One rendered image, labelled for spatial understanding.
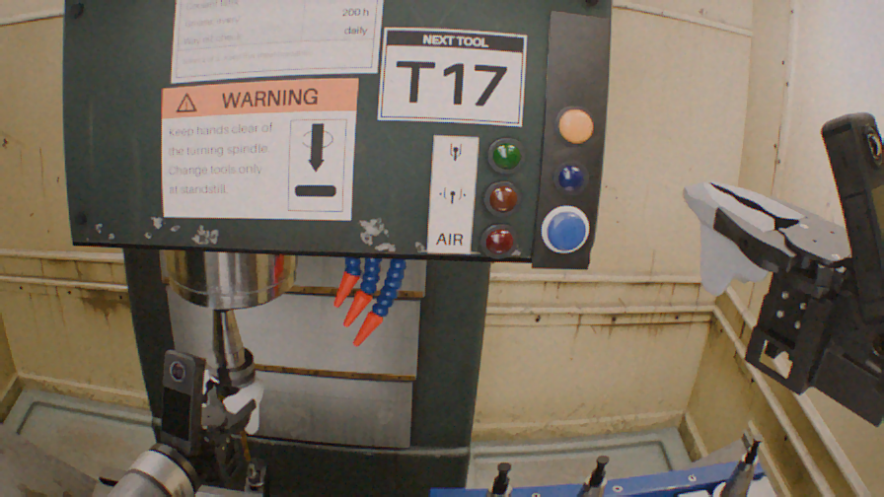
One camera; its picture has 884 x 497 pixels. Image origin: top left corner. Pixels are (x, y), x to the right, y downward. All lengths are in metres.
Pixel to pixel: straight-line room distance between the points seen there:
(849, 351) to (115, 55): 0.56
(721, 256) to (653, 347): 1.51
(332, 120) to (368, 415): 0.96
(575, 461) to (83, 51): 1.70
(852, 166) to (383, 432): 1.23
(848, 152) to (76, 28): 0.55
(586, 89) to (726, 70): 1.21
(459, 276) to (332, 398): 0.32
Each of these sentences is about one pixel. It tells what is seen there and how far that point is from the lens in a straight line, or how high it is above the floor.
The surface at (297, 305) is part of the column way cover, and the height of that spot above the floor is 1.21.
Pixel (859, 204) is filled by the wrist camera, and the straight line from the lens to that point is 0.38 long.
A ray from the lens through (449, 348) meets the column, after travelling 1.41.
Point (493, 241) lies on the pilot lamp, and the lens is 0.58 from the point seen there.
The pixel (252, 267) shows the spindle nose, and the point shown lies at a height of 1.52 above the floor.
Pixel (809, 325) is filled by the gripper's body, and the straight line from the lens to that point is 0.40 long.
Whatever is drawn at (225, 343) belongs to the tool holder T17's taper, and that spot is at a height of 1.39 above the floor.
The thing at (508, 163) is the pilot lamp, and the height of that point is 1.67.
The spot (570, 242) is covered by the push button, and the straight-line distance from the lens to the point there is 0.58.
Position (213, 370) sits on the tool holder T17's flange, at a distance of 0.88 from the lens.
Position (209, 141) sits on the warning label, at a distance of 0.57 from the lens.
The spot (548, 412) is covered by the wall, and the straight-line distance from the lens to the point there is 1.98.
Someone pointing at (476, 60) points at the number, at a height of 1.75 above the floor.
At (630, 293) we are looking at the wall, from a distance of 1.84.
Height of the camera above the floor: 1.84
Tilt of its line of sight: 24 degrees down
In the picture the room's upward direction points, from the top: 4 degrees clockwise
